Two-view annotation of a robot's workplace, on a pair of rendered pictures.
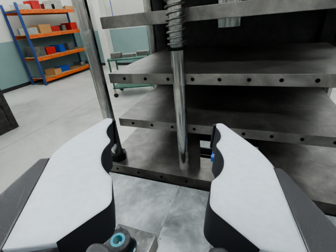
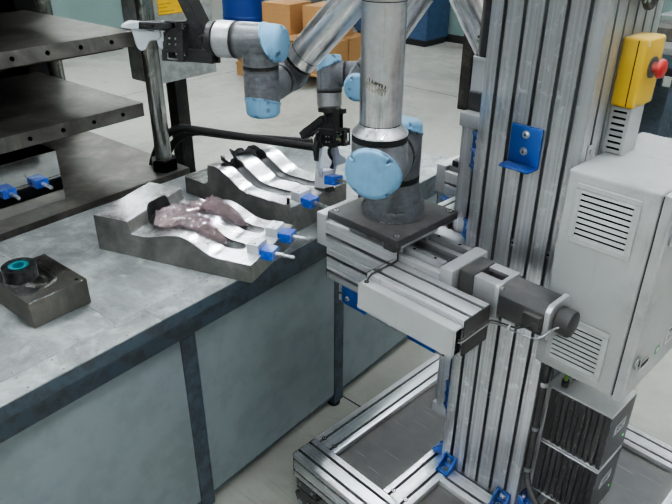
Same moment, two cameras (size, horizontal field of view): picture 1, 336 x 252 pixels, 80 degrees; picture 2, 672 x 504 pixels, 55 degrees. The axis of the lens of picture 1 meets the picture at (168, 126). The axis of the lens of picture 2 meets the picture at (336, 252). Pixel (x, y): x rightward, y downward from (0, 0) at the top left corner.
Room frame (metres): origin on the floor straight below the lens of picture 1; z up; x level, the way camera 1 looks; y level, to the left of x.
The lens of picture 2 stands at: (-0.73, 1.30, 1.69)
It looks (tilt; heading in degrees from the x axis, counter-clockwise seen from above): 28 degrees down; 287
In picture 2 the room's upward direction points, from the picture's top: straight up
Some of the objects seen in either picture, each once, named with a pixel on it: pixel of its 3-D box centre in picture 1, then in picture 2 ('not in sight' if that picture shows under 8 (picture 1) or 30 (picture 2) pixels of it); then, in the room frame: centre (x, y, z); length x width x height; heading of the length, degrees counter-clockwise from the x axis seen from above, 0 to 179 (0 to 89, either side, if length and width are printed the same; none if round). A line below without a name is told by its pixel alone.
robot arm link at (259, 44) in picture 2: not in sight; (260, 43); (-0.19, 0.02, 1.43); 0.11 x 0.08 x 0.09; 177
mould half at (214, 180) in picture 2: not in sight; (263, 180); (0.08, -0.56, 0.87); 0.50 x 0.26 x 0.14; 157
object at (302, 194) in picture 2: not in sight; (312, 202); (-0.15, -0.40, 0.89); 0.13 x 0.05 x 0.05; 157
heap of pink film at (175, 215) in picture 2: not in sight; (197, 214); (0.13, -0.21, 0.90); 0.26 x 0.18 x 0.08; 174
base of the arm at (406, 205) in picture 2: not in sight; (393, 191); (-0.46, -0.10, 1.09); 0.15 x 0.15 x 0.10
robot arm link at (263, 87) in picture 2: not in sight; (265, 88); (-0.19, 0.00, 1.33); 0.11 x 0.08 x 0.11; 87
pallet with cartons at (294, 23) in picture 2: not in sight; (302, 40); (1.67, -5.44, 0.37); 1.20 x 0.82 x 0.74; 163
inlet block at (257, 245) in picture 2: not in sight; (272, 252); (-0.13, -0.13, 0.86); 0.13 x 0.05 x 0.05; 174
